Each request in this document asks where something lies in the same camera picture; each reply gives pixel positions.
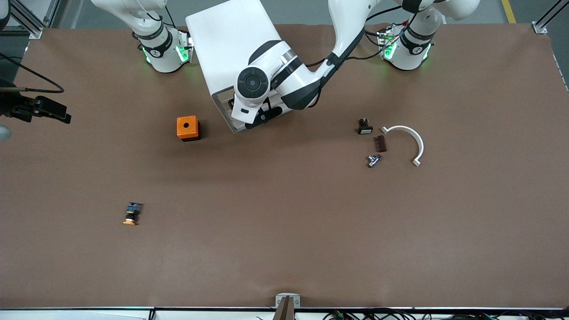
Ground orange emergency stop button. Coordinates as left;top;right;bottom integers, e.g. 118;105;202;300
123;202;143;226

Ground orange box with hole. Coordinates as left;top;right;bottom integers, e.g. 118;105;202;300
176;116;200;142

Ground white semicircular pipe clamp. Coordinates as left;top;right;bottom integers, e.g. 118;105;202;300
381;125;424;167

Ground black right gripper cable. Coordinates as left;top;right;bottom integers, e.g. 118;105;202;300
0;52;65;94

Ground aluminium frame post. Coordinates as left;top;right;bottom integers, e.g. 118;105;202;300
9;0;61;39
533;0;569;34

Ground black arm base cable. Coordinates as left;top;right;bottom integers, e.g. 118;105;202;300
307;7;403;68

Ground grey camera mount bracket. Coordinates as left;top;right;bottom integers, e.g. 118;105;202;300
275;293;301;320

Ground white table edge rail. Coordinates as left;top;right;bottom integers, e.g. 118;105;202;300
0;307;569;320

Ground black cable bundle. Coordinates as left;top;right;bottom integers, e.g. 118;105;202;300
325;310;569;320

